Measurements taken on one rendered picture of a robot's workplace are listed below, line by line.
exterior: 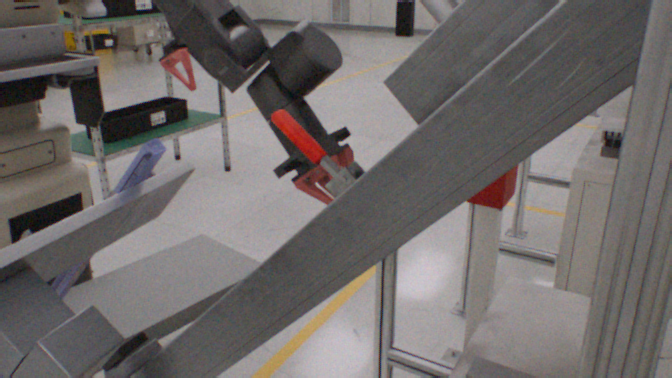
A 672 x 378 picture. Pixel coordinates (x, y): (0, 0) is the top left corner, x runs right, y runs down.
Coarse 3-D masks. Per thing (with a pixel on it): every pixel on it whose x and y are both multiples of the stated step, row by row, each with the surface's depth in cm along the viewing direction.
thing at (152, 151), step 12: (144, 144) 40; (156, 144) 40; (144, 156) 40; (156, 156) 40; (132, 168) 41; (144, 168) 41; (120, 180) 42; (132, 180) 41; (144, 180) 43; (84, 264) 49; (60, 276) 49; (72, 276) 49; (60, 288) 50
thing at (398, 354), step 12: (396, 348) 143; (408, 348) 142; (396, 360) 142; (408, 360) 139; (420, 360) 138; (432, 360) 138; (480, 360) 86; (420, 372) 138; (432, 372) 136; (444, 372) 135; (468, 372) 84; (480, 372) 84; (492, 372) 84; (504, 372) 84; (516, 372) 84
